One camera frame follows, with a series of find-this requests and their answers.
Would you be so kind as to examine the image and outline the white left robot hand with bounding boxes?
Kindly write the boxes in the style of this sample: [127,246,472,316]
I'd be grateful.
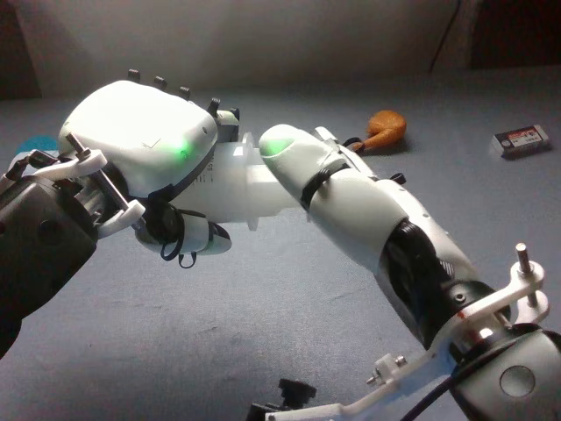
[59,68,241,269]

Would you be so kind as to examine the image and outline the large clear plastic syringe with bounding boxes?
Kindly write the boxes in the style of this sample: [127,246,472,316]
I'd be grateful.
[173,131,310,232]

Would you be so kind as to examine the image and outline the blue round disc block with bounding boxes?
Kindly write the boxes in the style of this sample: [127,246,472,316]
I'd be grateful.
[15,134,62,155]

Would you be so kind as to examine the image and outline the grey table cloth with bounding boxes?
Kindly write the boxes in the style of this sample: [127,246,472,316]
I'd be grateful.
[0,69,561,421]

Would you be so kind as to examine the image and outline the orange toy shrimp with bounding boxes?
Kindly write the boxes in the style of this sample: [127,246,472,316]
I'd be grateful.
[345,110,408,153]

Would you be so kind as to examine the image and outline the small white eraser box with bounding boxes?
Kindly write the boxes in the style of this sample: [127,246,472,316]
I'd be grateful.
[491,125,552,160]

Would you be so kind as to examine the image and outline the thin black cable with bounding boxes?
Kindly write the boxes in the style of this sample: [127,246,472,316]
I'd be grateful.
[428,0,462,75]

